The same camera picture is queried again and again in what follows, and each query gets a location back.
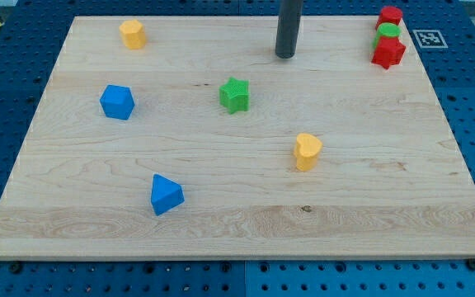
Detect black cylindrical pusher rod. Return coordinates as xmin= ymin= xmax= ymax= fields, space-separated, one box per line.
xmin=275 ymin=0 xmax=303 ymax=59

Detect blue cube block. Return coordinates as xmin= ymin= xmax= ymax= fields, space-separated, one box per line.
xmin=100 ymin=85 xmax=134 ymax=120

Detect yellow hexagon block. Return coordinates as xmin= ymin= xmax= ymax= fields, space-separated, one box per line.
xmin=119 ymin=19 xmax=147 ymax=50

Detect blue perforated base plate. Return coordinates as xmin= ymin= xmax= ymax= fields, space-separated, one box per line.
xmin=0 ymin=0 xmax=475 ymax=296

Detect wooden board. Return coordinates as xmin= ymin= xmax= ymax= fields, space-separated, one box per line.
xmin=0 ymin=16 xmax=475 ymax=261

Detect white fiducial marker tag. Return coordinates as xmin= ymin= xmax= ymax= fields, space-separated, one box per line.
xmin=413 ymin=29 xmax=448 ymax=49

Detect green cylinder block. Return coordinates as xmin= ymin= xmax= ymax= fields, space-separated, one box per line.
xmin=373 ymin=22 xmax=401 ymax=49

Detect red star block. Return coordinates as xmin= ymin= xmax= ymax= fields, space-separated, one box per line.
xmin=371 ymin=37 xmax=406 ymax=69

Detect yellow heart block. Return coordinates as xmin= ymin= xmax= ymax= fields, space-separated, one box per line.
xmin=293 ymin=133 xmax=323 ymax=172

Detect blue triangle block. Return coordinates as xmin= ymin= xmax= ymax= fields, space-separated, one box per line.
xmin=150 ymin=174 xmax=185 ymax=215

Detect green star block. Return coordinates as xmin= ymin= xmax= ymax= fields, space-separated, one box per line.
xmin=219 ymin=77 xmax=249 ymax=114

